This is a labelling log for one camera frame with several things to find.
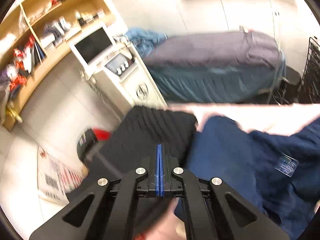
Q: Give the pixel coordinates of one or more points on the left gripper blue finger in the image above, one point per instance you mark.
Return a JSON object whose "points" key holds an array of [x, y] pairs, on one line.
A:
{"points": [[158, 170], [161, 173]]}

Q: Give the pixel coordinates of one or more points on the navy blue padded jacket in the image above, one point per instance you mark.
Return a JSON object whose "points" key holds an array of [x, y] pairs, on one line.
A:
{"points": [[260, 186]]}

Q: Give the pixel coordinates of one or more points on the white medical cart machine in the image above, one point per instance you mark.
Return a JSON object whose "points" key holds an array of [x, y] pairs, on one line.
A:
{"points": [[114, 70]]}

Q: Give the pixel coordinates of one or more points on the black quilted jacket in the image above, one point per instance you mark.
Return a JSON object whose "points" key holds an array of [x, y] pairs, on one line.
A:
{"points": [[136, 138]]}

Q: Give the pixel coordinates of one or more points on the printed floor poster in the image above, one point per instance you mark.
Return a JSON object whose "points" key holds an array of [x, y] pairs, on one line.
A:
{"points": [[54, 178]]}

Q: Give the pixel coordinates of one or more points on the wooden wall shelf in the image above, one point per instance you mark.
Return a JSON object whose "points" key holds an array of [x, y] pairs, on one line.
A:
{"points": [[29, 19]]}

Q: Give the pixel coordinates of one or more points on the pink polka dot bedsheet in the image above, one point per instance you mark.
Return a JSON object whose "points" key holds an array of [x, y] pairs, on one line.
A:
{"points": [[273, 119]]}

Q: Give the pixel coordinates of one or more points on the black wire rack shelf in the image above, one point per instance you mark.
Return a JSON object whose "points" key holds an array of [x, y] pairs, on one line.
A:
{"points": [[310, 86]]}

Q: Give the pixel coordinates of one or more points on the light blue crumpled cloth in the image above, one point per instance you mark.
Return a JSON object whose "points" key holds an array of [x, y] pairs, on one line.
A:
{"points": [[145, 41]]}

